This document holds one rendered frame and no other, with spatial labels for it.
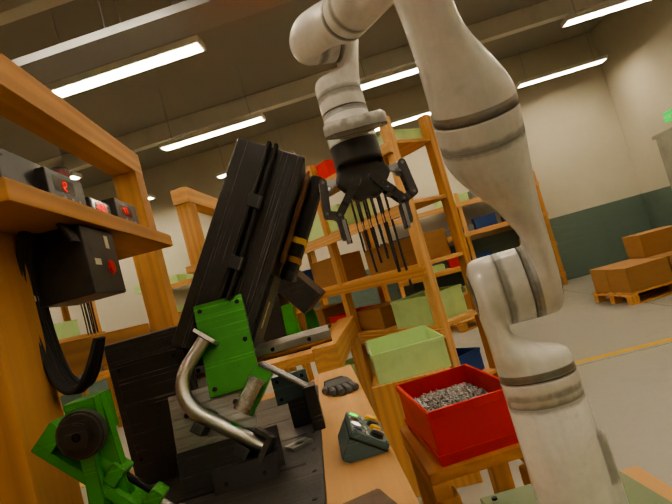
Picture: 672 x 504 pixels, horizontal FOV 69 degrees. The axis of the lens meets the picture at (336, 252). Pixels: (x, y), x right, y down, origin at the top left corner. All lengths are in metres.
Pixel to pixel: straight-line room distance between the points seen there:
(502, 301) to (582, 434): 0.17
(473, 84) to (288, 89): 8.11
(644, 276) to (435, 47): 6.45
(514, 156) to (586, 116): 10.58
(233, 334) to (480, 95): 0.79
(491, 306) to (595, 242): 10.20
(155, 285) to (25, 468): 1.07
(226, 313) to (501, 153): 0.78
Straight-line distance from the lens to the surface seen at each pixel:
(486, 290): 0.61
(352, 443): 1.01
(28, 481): 1.04
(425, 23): 0.52
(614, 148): 11.17
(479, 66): 0.52
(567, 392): 0.64
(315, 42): 0.76
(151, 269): 1.97
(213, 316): 1.15
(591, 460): 0.67
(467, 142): 0.54
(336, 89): 0.76
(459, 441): 1.15
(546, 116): 10.89
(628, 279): 6.77
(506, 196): 0.56
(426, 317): 3.73
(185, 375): 1.12
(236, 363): 1.12
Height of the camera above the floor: 1.25
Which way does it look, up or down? 3 degrees up
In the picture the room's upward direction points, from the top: 15 degrees counter-clockwise
